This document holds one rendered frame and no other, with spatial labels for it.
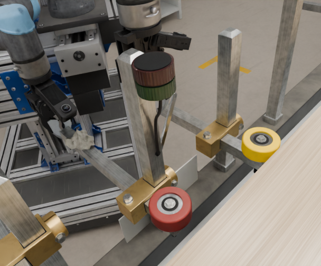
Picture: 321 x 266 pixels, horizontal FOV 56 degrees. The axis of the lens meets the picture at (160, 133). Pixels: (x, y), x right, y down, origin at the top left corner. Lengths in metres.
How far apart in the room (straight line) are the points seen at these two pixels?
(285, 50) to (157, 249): 0.61
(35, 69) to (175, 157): 1.28
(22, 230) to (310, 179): 0.50
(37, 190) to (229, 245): 1.28
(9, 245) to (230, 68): 0.52
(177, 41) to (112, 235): 1.20
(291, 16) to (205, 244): 0.60
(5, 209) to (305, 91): 1.04
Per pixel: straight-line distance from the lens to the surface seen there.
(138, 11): 0.53
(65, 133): 0.85
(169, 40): 0.61
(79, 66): 0.99
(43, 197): 1.63
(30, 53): 0.75
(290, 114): 1.10
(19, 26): 0.73
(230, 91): 0.71
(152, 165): 0.60
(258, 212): 0.57
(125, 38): 0.54
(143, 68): 0.42
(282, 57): 0.92
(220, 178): 0.87
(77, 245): 1.66
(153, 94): 0.43
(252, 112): 2.23
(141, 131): 0.53
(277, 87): 0.97
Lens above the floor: 1.37
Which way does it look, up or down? 42 degrees down
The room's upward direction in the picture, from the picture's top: 8 degrees counter-clockwise
